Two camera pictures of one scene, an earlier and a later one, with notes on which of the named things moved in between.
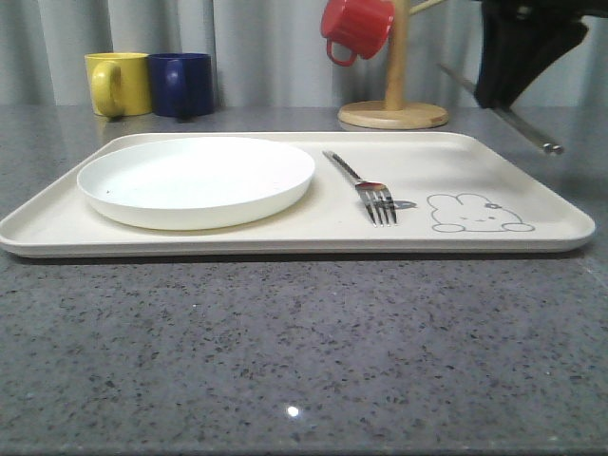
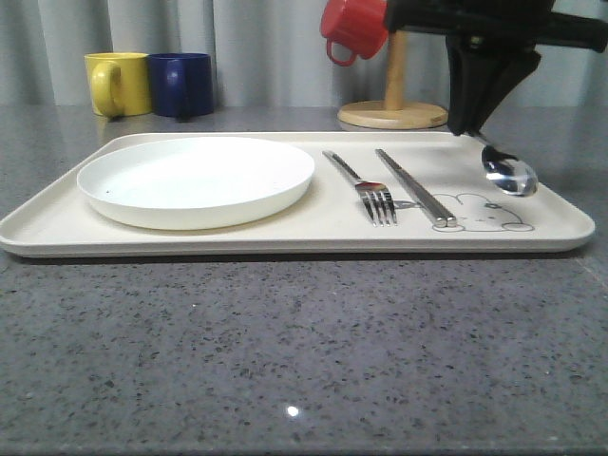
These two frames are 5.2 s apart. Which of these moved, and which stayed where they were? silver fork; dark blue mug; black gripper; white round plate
Moved: black gripper
Stayed: dark blue mug; white round plate; silver fork
